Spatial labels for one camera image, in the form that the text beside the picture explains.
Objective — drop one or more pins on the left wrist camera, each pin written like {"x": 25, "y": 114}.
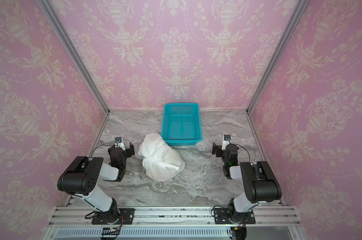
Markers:
{"x": 119, "y": 143}

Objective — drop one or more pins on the aluminium front rail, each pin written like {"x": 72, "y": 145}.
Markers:
{"x": 266, "y": 215}

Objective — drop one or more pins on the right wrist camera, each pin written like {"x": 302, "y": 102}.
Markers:
{"x": 226, "y": 141}

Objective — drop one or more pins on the left corner aluminium post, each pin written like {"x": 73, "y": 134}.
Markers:
{"x": 63, "y": 35}

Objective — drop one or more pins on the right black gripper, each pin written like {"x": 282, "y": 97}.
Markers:
{"x": 221, "y": 150}

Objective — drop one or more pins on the perforated white vent strip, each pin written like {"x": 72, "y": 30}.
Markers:
{"x": 98, "y": 233}

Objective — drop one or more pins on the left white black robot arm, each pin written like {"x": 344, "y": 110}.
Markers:
{"x": 80, "y": 180}

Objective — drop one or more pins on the right corner aluminium post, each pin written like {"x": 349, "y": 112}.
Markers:
{"x": 284, "y": 39}

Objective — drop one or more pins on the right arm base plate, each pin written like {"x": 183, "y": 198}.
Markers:
{"x": 225, "y": 216}

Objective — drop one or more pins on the corner aluminium post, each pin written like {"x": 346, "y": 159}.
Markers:
{"x": 284, "y": 39}
{"x": 63, "y": 35}

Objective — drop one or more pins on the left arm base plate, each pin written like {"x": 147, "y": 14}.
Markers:
{"x": 122, "y": 216}

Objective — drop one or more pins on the white plastic bag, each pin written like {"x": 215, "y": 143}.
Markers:
{"x": 161, "y": 162}

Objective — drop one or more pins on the teal plastic basket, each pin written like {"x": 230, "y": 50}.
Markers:
{"x": 181, "y": 124}

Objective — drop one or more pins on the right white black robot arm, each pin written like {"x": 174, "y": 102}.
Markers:
{"x": 259, "y": 182}

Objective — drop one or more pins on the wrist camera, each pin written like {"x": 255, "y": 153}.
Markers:
{"x": 226, "y": 141}
{"x": 119, "y": 143}

